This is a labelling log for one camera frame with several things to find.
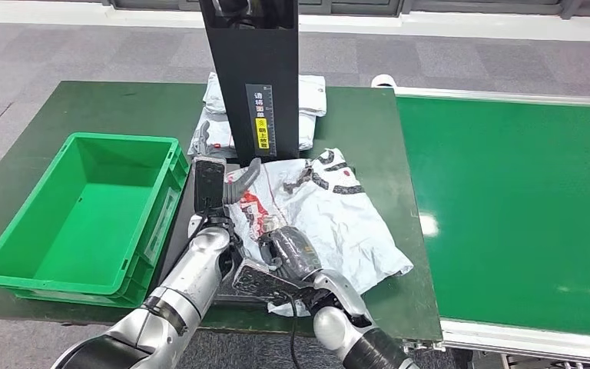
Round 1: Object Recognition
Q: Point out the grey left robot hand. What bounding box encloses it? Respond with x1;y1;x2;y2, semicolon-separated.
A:
197;121;263;206

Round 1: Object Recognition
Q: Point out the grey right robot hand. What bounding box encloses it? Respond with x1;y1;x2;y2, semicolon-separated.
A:
258;225;326;282

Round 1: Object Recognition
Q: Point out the white parcel red black print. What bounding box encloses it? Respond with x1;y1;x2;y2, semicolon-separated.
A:
224;148;415;317

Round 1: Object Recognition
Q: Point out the large white flat parcel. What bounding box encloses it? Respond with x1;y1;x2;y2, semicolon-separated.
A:
187;109;317;160

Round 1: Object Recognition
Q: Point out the small white folded parcel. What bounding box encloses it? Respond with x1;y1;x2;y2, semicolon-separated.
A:
203;71;327;117

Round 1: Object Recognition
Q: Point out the black inbound scanner machine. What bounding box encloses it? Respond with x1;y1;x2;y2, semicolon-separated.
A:
158;0;307;307

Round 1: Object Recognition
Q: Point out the green conveyor belt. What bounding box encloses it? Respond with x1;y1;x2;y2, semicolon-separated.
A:
371;73;590;369

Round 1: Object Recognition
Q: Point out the ruler label with yellow sticker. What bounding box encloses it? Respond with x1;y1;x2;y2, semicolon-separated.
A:
245;84;277;158

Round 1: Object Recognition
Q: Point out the green plastic crate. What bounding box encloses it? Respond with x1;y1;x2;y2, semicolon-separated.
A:
0;132;190;309

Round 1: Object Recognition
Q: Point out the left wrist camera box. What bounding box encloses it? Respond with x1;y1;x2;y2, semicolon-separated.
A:
193;156;227;214

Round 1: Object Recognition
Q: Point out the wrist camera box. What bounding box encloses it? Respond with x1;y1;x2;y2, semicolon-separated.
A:
193;156;227;214
231;258;329;308

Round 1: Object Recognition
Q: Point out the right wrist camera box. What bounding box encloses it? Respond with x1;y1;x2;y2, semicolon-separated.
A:
231;258;329;308

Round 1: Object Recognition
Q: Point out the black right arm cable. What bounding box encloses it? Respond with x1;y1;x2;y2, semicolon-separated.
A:
282;292;301;369

